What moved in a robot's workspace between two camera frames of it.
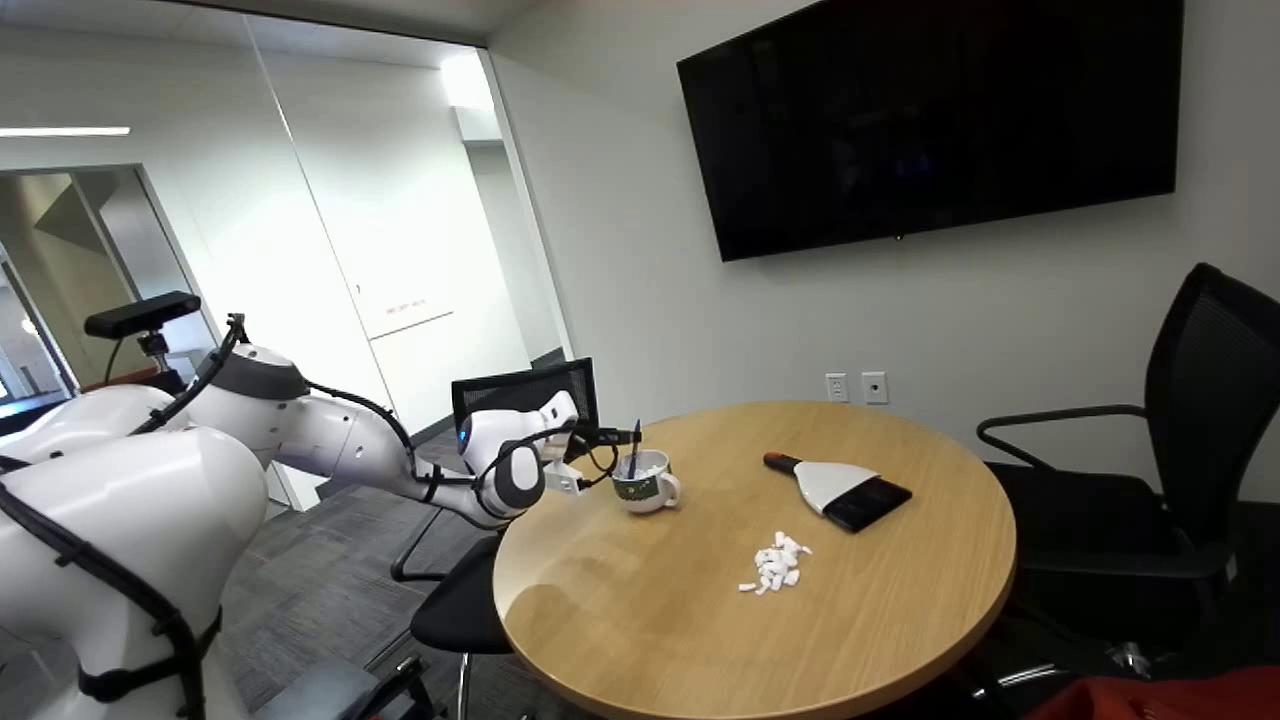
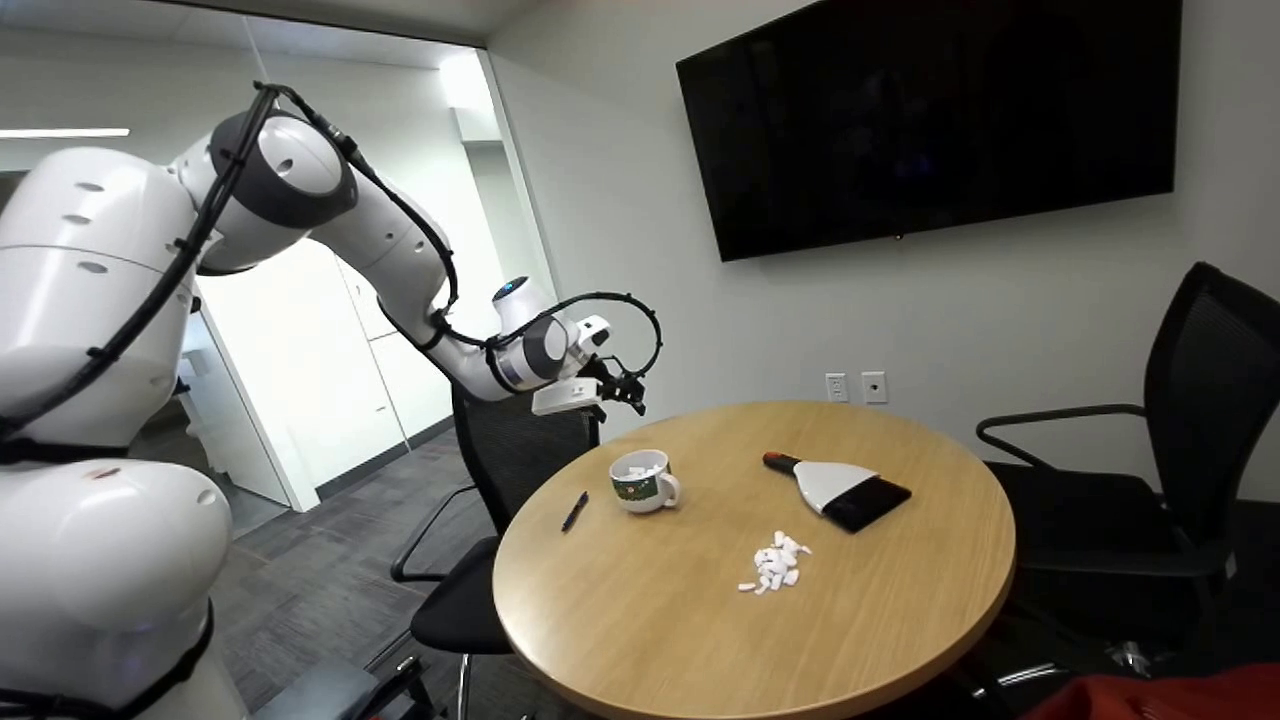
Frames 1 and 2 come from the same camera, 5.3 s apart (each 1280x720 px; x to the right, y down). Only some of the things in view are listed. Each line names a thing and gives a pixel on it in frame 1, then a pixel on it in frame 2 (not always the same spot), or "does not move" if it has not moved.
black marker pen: x=638 y=431 to x=580 y=503
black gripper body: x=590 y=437 to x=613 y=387
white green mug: x=651 y=485 does not move
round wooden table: x=816 y=560 does not move
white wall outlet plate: x=875 y=387 does not move
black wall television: x=864 y=121 does not move
